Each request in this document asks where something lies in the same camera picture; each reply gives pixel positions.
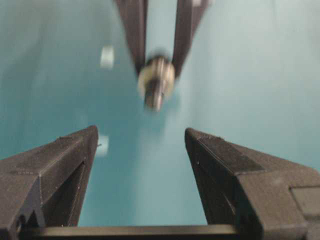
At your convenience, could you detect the dark metal shaft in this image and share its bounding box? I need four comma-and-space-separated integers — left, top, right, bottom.
144, 52, 174, 112

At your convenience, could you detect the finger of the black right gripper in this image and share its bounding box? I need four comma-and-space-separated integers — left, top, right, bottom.
173, 0, 213, 79
115, 0, 148, 74

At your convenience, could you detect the teal table cloth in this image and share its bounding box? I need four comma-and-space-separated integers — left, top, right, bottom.
0, 0, 320, 226

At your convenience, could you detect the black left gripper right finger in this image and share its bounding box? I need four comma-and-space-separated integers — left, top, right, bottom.
184, 128, 320, 240

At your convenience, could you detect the left white tape marker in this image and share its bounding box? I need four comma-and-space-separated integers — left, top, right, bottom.
95, 134, 110, 158

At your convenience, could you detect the metal washer ring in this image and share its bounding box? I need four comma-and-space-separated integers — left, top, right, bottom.
137, 56, 176, 97

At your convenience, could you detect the centre white tape marker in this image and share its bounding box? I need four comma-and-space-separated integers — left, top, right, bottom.
100, 45, 115, 69

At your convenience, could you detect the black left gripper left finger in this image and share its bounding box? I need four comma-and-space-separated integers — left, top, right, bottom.
0, 125, 98, 240

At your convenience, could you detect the white tape marker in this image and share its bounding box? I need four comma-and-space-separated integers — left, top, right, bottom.
100, 45, 115, 69
95, 134, 110, 158

